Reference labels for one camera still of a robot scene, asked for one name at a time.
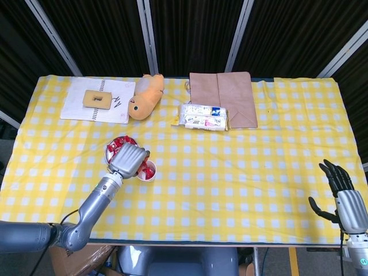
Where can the tan wooden block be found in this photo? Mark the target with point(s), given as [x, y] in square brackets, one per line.
[87, 100]

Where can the orange plush toy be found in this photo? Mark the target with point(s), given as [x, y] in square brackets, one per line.
[143, 100]

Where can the grey metal table leg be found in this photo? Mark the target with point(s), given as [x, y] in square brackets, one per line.
[256, 261]

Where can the white paper cup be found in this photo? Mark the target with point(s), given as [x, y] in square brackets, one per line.
[146, 179]

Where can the white snack package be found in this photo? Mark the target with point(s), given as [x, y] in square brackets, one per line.
[201, 118]

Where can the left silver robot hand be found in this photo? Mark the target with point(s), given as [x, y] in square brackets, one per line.
[128, 159]

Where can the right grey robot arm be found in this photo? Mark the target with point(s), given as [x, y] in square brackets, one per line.
[358, 258]

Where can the brown cardboard box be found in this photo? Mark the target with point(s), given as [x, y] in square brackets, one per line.
[77, 261]

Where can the bowl of red candies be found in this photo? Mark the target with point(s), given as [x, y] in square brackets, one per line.
[108, 157]

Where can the yellow white checked tablecloth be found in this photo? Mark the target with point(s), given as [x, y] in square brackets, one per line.
[215, 187]

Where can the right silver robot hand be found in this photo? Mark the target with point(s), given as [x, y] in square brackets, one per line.
[352, 211]

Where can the grey metal frame post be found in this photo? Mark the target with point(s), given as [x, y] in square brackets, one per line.
[365, 167]
[53, 37]
[345, 54]
[8, 119]
[148, 37]
[238, 36]

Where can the black pleated curtain panel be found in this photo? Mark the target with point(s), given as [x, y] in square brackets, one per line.
[356, 86]
[17, 57]
[195, 34]
[287, 34]
[100, 34]

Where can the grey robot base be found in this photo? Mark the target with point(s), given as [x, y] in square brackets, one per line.
[178, 261]

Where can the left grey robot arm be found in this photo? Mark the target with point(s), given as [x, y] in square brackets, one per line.
[97, 201]

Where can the white spiral notebook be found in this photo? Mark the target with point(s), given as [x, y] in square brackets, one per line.
[74, 109]

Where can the brown paper bag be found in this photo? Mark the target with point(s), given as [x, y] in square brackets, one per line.
[230, 92]

